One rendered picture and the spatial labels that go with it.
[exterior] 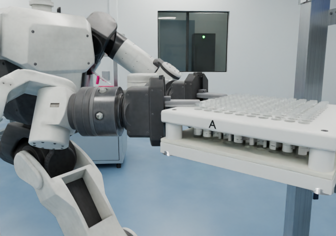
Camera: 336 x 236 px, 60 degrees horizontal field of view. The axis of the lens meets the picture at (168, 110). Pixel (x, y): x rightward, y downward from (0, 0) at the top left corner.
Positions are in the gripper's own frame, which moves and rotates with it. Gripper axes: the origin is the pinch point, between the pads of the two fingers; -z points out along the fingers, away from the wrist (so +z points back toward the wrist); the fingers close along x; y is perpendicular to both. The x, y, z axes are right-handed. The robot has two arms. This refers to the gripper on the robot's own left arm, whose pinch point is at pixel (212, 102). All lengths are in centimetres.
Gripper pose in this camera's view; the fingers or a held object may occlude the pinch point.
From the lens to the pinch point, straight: 61.1
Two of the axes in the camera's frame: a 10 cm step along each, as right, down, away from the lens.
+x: 0.2, 9.9, 1.6
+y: -6.9, 1.3, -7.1
